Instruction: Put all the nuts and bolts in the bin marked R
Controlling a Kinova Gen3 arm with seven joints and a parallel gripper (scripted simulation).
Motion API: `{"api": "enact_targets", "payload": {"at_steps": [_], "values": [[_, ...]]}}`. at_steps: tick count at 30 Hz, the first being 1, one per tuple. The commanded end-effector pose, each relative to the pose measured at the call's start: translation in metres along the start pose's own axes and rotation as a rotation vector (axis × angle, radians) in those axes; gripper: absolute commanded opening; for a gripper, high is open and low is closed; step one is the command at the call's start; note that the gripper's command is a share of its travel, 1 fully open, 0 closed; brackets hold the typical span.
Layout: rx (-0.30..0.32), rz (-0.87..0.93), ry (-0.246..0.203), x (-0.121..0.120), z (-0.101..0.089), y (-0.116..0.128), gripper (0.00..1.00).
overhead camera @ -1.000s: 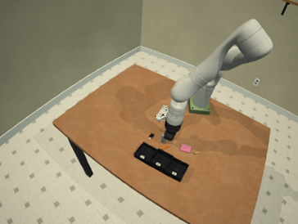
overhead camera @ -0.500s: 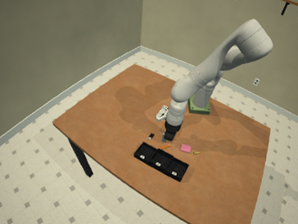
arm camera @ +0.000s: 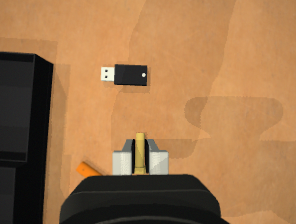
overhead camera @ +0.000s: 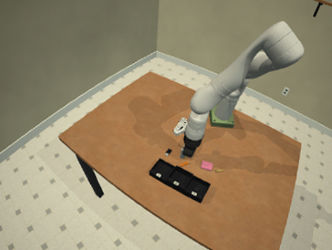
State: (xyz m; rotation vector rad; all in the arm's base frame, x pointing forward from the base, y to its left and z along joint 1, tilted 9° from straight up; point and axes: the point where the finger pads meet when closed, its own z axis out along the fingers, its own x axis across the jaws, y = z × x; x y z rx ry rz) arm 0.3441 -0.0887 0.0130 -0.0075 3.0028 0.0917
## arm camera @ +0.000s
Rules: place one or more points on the gold bolt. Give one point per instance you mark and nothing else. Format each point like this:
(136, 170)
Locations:
(139, 154)

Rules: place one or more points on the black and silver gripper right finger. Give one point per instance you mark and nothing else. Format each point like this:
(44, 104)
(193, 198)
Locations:
(156, 161)

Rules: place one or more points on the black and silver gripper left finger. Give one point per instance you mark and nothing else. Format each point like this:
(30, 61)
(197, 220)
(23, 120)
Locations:
(123, 161)

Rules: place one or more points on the black rack of bins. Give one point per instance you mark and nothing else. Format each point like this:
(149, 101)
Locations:
(25, 97)

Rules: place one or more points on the black usb stick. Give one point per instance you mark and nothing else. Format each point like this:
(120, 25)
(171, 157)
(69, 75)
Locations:
(135, 75)

